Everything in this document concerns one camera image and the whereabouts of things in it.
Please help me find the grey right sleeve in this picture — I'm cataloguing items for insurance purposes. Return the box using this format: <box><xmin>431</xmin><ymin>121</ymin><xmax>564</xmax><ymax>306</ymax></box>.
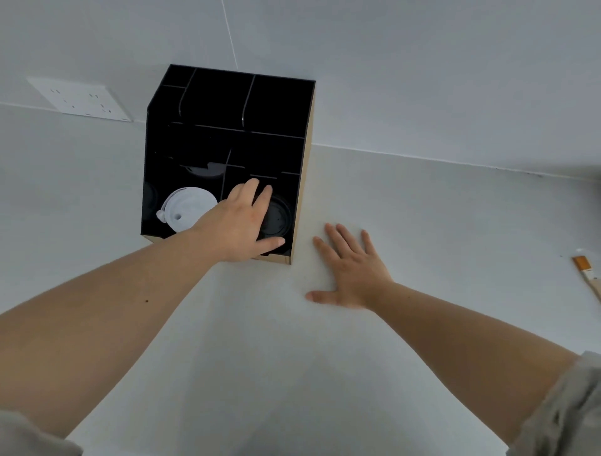
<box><xmin>506</xmin><ymin>351</ymin><xmax>601</xmax><ymax>456</ymax></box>

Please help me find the person's left hand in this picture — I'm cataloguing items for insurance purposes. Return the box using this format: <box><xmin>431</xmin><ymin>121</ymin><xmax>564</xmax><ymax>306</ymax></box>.
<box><xmin>190</xmin><ymin>179</ymin><xmax>286</xmax><ymax>263</ymax></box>

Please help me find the wooden handle brush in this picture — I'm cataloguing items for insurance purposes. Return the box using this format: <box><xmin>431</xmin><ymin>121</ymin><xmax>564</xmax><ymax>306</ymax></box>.
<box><xmin>571</xmin><ymin>256</ymin><xmax>601</xmax><ymax>302</ymax></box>

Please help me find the person's right forearm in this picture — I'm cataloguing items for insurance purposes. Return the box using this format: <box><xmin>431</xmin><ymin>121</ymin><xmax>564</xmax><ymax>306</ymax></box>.
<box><xmin>371</xmin><ymin>282</ymin><xmax>581</xmax><ymax>445</ymax></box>

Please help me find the black compartment organizer box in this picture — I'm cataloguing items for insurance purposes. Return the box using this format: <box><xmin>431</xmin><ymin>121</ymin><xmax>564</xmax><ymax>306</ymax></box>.
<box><xmin>141</xmin><ymin>64</ymin><xmax>316</xmax><ymax>265</ymax></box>

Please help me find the white cup lid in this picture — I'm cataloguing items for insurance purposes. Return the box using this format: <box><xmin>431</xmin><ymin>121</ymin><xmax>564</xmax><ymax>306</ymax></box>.
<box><xmin>156</xmin><ymin>187</ymin><xmax>219</xmax><ymax>234</ymax></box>

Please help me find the person's left forearm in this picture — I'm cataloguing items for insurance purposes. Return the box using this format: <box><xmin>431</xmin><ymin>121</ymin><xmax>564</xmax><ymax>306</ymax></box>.
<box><xmin>0</xmin><ymin>229</ymin><xmax>221</xmax><ymax>440</ymax></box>

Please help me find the white wall socket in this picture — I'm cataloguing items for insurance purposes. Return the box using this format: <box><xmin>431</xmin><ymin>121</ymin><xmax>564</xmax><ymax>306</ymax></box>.
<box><xmin>27</xmin><ymin>76</ymin><xmax>133</xmax><ymax>123</ymax></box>

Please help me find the grey sleeve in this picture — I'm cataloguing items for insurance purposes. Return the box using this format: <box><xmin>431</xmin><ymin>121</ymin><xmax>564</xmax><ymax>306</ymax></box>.
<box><xmin>0</xmin><ymin>411</ymin><xmax>84</xmax><ymax>456</ymax></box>
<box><xmin>506</xmin><ymin>351</ymin><xmax>601</xmax><ymax>456</ymax></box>

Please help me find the black cup lid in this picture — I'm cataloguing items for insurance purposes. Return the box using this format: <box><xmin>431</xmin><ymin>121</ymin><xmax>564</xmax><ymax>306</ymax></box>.
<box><xmin>257</xmin><ymin>195</ymin><xmax>295</xmax><ymax>241</ymax></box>

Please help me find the grey left sleeve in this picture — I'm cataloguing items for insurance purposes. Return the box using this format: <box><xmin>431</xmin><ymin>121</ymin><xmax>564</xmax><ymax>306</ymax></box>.
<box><xmin>0</xmin><ymin>411</ymin><xmax>84</xmax><ymax>456</ymax></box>

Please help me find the person's right hand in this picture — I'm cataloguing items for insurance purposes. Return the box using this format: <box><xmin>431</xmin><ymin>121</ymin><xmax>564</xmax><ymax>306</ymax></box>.
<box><xmin>305</xmin><ymin>222</ymin><xmax>396</xmax><ymax>311</ymax></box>

